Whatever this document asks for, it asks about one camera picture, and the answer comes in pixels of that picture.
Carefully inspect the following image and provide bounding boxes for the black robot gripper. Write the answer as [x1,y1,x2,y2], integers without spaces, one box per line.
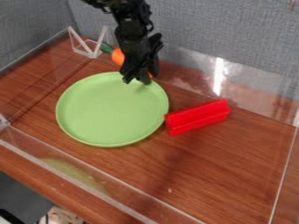
[114,23,164,85]

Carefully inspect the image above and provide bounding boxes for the orange toy carrot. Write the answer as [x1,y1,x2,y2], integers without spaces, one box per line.
[109,46,148,68]

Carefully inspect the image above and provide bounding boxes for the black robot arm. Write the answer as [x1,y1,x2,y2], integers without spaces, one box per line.
[80,0,164,85]

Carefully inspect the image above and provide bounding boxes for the green round plate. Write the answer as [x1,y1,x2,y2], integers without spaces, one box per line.
[54,72,169,148]

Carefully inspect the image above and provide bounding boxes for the red plastic block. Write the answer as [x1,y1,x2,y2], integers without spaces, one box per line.
[164,99,231,136]

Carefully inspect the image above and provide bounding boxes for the clear acrylic enclosure wall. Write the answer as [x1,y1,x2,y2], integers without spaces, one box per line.
[0,29,299,224]

